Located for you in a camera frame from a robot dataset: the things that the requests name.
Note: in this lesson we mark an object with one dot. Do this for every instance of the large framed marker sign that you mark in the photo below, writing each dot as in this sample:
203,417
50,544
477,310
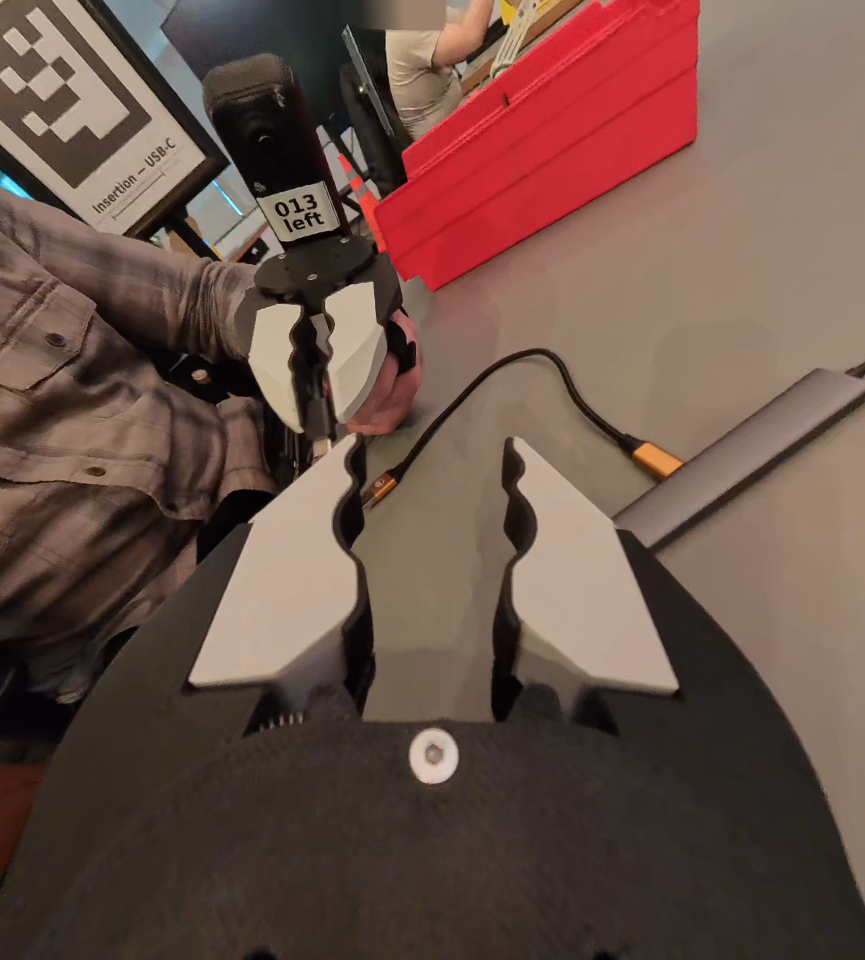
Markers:
65,97

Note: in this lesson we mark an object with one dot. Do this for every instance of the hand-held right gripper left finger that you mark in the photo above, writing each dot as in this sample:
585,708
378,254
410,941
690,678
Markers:
282,600

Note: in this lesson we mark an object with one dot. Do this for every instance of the red plastic bin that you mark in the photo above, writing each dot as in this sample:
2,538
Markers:
552,150

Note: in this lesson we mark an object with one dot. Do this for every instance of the black office chair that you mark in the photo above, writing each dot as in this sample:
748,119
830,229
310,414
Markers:
372,135

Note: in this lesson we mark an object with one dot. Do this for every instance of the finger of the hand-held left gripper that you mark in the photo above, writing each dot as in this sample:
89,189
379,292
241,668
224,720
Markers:
275,360
357,352

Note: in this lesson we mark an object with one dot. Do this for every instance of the person's left hand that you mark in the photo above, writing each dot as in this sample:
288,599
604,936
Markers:
395,397

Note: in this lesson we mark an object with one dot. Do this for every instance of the orange striped traffic cone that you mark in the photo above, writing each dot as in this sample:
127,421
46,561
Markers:
365,202

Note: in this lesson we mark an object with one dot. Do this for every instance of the white stand with acrylic arms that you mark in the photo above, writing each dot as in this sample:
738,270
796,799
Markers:
511,45

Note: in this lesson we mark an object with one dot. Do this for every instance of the person's plaid shirt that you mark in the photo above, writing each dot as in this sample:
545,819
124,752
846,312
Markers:
42,465

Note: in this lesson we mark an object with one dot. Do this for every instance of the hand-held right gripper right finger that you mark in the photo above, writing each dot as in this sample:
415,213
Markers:
590,600

